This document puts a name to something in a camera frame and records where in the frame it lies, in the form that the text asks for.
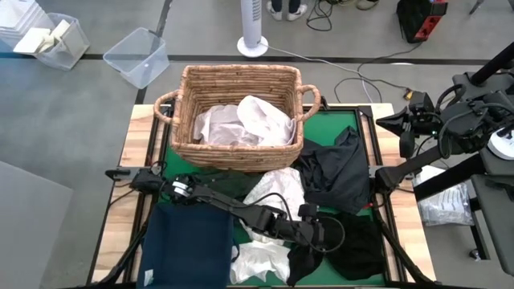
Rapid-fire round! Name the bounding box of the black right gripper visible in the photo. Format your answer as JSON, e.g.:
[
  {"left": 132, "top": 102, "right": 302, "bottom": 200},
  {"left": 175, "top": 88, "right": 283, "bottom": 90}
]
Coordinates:
[{"left": 376, "top": 107, "right": 443, "bottom": 160}]

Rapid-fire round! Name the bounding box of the white lace garment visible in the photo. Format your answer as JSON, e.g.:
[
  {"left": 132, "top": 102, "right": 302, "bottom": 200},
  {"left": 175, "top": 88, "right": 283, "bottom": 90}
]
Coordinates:
[{"left": 239, "top": 167, "right": 306, "bottom": 246}]

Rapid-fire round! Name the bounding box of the black garment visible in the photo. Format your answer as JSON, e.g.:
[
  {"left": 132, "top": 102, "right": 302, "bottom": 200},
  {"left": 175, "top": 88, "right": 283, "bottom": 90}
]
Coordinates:
[{"left": 287, "top": 211, "right": 386, "bottom": 287}]

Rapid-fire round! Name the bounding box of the dark grey garment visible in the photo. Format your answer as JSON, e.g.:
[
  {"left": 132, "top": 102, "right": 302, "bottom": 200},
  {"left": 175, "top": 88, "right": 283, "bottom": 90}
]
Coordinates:
[{"left": 295, "top": 126, "right": 373, "bottom": 215}]

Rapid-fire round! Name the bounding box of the dark green garment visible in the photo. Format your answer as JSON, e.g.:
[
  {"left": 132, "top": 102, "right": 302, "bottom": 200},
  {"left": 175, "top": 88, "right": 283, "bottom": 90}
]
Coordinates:
[{"left": 188, "top": 168, "right": 264, "bottom": 201}]

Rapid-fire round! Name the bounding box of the off-white large shirt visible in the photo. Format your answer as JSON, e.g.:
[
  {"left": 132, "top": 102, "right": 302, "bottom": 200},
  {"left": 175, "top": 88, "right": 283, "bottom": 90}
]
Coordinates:
[{"left": 193, "top": 95, "right": 297, "bottom": 148}]

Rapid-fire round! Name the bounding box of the black stand leg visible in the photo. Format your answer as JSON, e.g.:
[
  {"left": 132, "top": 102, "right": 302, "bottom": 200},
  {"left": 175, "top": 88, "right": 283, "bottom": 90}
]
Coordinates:
[{"left": 413, "top": 154, "right": 491, "bottom": 262}]

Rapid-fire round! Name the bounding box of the green table mat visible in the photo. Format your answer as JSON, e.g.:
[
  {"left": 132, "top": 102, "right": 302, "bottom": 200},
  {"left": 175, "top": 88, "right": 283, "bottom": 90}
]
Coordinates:
[{"left": 158, "top": 111, "right": 386, "bottom": 287}]

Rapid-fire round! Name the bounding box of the clear plastic bag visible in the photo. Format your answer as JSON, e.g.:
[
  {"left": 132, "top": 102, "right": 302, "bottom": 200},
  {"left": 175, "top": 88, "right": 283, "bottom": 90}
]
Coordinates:
[{"left": 413, "top": 164, "right": 475, "bottom": 228}]

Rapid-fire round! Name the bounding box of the woven wicker basket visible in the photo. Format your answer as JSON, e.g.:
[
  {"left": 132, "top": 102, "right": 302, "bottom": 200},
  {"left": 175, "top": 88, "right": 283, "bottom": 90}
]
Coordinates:
[{"left": 153, "top": 63, "right": 322, "bottom": 173}]

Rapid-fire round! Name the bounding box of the white round device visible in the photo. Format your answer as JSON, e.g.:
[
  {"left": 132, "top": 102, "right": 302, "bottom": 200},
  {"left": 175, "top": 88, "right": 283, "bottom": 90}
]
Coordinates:
[{"left": 487, "top": 128, "right": 514, "bottom": 161}]

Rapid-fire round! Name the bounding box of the black stand pole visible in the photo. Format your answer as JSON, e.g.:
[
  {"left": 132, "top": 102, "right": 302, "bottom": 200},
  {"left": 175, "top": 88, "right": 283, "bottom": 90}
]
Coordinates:
[{"left": 469, "top": 42, "right": 514, "bottom": 88}]

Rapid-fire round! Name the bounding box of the red and black tool case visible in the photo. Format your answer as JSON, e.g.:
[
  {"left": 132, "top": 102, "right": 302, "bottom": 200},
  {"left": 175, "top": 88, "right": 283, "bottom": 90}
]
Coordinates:
[{"left": 396, "top": 0, "right": 449, "bottom": 44}]

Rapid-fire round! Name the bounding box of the navy fabric bin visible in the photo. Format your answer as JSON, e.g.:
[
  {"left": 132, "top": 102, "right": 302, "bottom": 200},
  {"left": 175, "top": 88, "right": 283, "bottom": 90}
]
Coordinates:
[{"left": 136, "top": 200, "right": 242, "bottom": 289}]

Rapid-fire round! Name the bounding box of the black side table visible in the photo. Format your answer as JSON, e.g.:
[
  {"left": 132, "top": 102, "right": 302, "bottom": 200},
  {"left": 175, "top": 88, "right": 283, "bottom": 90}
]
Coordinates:
[{"left": 453, "top": 71, "right": 514, "bottom": 278}]

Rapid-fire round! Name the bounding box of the white tower fan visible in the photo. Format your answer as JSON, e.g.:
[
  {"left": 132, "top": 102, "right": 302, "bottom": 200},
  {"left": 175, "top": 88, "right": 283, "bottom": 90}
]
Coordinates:
[{"left": 236, "top": 0, "right": 270, "bottom": 59}]

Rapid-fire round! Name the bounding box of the empty clear plastic bin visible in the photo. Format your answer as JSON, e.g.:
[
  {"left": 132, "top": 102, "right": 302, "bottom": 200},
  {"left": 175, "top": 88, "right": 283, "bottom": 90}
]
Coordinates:
[{"left": 103, "top": 26, "right": 171, "bottom": 90}]

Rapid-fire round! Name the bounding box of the grey board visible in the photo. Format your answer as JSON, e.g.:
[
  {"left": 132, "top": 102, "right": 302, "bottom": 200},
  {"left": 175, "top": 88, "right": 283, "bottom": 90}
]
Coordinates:
[{"left": 0, "top": 160, "right": 74, "bottom": 289}]

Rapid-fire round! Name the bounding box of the clear bin holding foam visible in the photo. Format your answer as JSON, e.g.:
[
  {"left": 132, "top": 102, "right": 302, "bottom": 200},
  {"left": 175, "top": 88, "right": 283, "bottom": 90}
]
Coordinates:
[{"left": 34, "top": 12, "right": 92, "bottom": 71}]

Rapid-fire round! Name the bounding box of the cream foam block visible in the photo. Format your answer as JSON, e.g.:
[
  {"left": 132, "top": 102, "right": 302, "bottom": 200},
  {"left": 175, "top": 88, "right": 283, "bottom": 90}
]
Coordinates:
[{"left": 51, "top": 18, "right": 72, "bottom": 41}]

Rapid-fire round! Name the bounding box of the white foam sheet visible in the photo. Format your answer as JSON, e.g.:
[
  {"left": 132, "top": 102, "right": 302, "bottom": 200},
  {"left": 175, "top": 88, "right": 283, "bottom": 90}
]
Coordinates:
[{"left": 13, "top": 26, "right": 52, "bottom": 55}]

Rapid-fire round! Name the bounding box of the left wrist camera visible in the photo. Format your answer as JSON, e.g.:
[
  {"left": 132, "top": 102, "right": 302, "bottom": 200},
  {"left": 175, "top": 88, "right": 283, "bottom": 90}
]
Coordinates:
[{"left": 298, "top": 202, "right": 319, "bottom": 221}]

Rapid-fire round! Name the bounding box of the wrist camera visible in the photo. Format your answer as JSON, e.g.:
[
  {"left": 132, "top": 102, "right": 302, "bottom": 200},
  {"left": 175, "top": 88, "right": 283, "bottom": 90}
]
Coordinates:
[
  {"left": 298, "top": 202, "right": 319, "bottom": 221},
  {"left": 408, "top": 91, "right": 435, "bottom": 114}
]

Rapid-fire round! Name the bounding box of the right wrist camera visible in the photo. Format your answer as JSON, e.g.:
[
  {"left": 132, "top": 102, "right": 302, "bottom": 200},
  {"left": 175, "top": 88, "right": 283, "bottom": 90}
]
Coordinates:
[{"left": 408, "top": 91, "right": 435, "bottom": 114}]

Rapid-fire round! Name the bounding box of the black floor cable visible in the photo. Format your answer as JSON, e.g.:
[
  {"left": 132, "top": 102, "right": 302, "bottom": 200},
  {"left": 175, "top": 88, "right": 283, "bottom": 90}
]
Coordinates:
[{"left": 333, "top": 42, "right": 425, "bottom": 104}]

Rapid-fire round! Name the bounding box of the black aluminium table frame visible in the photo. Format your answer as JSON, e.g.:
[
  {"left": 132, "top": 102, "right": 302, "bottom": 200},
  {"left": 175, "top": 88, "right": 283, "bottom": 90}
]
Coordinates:
[{"left": 90, "top": 102, "right": 437, "bottom": 289}]

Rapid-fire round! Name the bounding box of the white power cable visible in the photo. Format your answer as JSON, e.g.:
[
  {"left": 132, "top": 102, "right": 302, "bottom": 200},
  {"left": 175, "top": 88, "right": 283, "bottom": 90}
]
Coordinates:
[{"left": 267, "top": 46, "right": 374, "bottom": 104}]

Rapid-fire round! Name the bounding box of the black cable bundle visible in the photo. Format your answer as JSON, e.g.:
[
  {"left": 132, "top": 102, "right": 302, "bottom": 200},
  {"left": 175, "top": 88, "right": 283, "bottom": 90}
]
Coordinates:
[{"left": 304, "top": 0, "right": 334, "bottom": 33}]

